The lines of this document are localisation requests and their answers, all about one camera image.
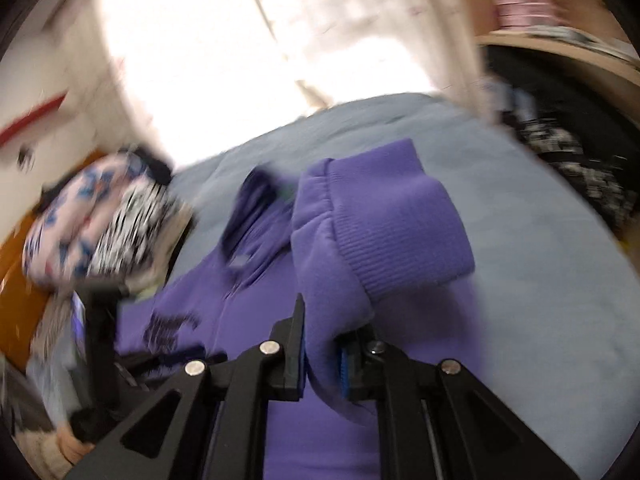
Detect pink storage boxes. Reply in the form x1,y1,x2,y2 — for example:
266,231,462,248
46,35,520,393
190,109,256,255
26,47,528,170
492,0,556,28

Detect cream leaf-print curtain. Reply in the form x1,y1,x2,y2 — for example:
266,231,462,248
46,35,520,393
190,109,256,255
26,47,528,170
253,0,487,116

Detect person's left hand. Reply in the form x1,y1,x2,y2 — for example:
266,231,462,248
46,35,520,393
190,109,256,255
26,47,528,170
56,425,96,465

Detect black white patterned folded garment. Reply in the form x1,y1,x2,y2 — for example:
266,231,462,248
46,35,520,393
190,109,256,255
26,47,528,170
87,177,182,276

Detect floral white blue quilt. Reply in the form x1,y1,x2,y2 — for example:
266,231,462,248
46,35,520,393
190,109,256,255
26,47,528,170
22,153,146,287

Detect black white clothes pile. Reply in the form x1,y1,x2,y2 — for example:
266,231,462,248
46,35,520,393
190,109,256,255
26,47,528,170
515,122,639,232

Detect wooden bookshelf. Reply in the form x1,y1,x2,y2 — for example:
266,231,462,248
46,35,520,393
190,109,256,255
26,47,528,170
462,0,639,89

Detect purple zip hoodie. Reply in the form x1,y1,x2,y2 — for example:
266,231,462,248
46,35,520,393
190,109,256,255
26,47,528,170
117,140,483,479

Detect orange wooden headboard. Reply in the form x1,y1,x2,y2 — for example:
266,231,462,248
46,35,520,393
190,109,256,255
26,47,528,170
0,212,51,374

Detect grey-blue bed blanket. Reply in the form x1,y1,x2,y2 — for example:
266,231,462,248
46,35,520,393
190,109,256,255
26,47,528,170
168,94,639,479

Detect beige folded garment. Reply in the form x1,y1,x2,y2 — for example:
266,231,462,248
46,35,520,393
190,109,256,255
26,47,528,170
125,205,193,296

